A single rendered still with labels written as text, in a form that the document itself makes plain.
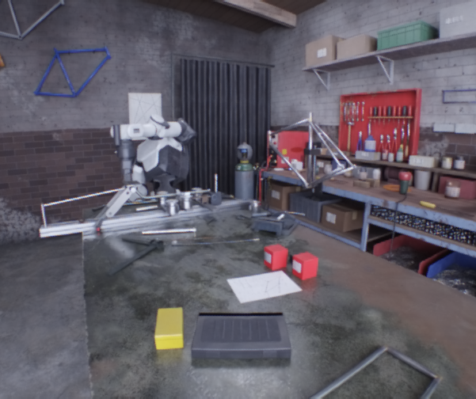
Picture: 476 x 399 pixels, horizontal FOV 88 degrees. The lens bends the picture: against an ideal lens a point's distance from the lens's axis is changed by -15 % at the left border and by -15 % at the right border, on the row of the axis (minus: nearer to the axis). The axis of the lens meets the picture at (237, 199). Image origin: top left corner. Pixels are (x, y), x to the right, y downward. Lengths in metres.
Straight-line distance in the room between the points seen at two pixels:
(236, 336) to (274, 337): 0.06
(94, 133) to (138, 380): 3.49
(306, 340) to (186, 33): 4.04
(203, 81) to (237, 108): 0.56
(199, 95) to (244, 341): 3.42
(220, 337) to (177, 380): 0.10
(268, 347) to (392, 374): 0.20
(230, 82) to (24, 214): 3.04
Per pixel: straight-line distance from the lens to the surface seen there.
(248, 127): 4.00
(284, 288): 0.68
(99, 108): 3.83
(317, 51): 3.28
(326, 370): 0.50
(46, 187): 3.89
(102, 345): 0.56
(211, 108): 3.76
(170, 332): 0.51
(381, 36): 2.78
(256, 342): 0.50
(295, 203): 2.74
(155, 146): 1.82
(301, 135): 3.38
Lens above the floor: 1.23
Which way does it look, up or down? 13 degrees down
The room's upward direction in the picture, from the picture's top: straight up
